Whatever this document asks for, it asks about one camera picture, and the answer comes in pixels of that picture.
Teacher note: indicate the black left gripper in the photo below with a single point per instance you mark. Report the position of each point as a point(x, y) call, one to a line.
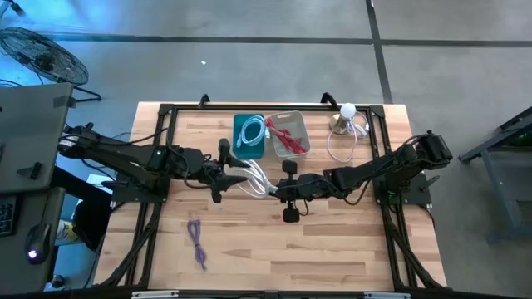
point(199, 166)

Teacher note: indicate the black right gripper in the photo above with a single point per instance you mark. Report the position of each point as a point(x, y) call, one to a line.
point(307, 187)

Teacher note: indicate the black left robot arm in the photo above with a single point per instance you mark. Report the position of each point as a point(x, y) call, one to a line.
point(124, 155)

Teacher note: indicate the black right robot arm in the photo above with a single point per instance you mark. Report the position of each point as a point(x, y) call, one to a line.
point(374, 170)

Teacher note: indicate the teal plastic bin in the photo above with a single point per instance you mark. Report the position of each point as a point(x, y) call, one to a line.
point(249, 153)

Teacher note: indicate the white plastic bin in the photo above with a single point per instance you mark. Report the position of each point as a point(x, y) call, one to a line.
point(297, 122)

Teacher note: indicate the brass lamp with white bulb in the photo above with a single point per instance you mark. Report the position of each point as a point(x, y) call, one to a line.
point(347, 110)

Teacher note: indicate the white paper sheet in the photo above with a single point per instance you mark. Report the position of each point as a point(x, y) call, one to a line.
point(97, 179)

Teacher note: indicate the yellow white packet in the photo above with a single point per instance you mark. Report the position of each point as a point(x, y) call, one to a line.
point(66, 232)

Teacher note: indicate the black wedge stand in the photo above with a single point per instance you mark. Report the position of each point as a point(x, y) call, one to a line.
point(31, 171)

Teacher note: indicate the grey desk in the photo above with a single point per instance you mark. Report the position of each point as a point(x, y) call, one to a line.
point(33, 133)

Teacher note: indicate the black computer mouse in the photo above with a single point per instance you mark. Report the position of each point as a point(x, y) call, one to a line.
point(38, 243)

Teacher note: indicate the black floor fan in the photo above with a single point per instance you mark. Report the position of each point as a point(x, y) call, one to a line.
point(43, 58)

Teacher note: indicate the grey metal cart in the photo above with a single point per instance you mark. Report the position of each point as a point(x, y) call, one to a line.
point(511, 187)

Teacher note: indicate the black keyboard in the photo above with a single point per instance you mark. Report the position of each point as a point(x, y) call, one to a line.
point(6, 216)

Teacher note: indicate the black table frame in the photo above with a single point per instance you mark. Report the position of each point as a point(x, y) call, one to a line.
point(208, 107)

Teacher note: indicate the black curved frame hook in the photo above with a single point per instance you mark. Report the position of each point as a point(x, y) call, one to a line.
point(203, 99)
point(329, 99)

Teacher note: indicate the silver frame bracket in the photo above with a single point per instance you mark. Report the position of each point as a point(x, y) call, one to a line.
point(154, 294)
point(386, 295)

